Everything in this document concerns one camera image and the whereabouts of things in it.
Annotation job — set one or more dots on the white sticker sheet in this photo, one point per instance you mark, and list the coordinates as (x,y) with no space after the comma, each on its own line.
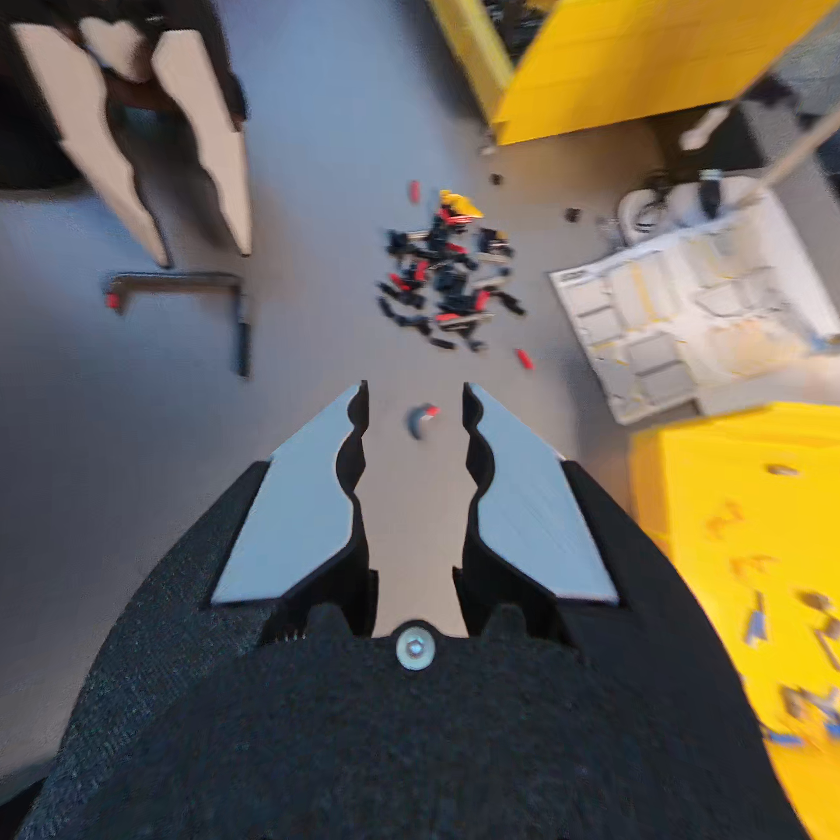
(656,315)

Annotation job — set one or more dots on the small red pin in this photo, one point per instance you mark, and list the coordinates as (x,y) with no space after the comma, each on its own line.
(524,359)

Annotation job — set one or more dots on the grey desk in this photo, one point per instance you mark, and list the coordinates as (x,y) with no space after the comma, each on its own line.
(328,131)

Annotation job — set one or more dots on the yellow storage bin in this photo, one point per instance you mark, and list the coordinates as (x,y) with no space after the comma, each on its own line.
(623,65)
(722,459)

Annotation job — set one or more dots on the yellow curved brick piece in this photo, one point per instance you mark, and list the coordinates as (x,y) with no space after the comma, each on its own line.
(446,195)
(469,208)

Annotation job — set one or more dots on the heap of dark grey bricks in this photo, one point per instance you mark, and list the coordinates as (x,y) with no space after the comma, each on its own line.
(518,26)

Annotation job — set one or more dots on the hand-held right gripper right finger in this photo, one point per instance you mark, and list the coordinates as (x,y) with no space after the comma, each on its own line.
(544,525)

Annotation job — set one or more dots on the scattered blue grey brick pins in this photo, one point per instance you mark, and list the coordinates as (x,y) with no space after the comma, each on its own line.
(754,627)

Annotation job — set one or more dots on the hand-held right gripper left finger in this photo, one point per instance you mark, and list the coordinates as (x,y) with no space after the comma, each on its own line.
(289,525)

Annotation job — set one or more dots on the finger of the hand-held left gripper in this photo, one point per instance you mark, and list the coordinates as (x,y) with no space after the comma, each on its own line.
(79,118)
(210,131)

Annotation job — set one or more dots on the grey bent rod red caps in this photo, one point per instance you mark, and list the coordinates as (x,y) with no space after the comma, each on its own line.
(418,423)
(184,281)

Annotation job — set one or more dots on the pile of black red pins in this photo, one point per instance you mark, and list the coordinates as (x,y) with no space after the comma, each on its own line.
(446,282)

